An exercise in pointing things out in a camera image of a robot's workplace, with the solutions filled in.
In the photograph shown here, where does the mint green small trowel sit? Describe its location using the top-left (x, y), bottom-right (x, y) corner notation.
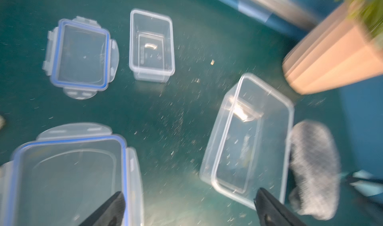
top-left (346, 170), bottom-right (383, 197)

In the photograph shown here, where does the terracotta flower pot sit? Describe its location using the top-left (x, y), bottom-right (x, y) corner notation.
top-left (282, 3), bottom-right (383, 94)

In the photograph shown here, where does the grey striped cloth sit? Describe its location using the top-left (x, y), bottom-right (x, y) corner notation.
top-left (289, 120), bottom-right (341, 221)

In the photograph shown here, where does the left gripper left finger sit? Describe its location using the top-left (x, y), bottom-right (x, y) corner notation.
top-left (79, 191), bottom-right (126, 226)

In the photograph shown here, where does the aluminium frame rail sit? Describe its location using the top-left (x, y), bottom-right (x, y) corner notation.
top-left (194, 0), bottom-right (321, 32)

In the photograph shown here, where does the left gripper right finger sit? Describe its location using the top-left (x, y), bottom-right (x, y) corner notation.
top-left (254, 188), bottom-right (306, 226)

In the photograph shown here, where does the large lunch box lid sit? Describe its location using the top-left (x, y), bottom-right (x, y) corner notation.
top-left (1, 122), bottom-right (144, 226)

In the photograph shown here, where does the small lunch box lid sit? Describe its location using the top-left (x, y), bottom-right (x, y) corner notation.
top-left (42, 16), bottom-right (119, 100)

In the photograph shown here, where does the green artificial plant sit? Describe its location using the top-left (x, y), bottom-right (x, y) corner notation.
top-left (335, 0), bottom-right (383, 38)

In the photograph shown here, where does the large clear lunch box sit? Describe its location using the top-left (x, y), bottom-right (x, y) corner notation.
top-left (199, 73), bottom-right (294, 209)

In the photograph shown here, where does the small clear lunch box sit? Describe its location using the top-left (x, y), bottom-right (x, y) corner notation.
top-left (129, 9), bottom-right (175, 83)

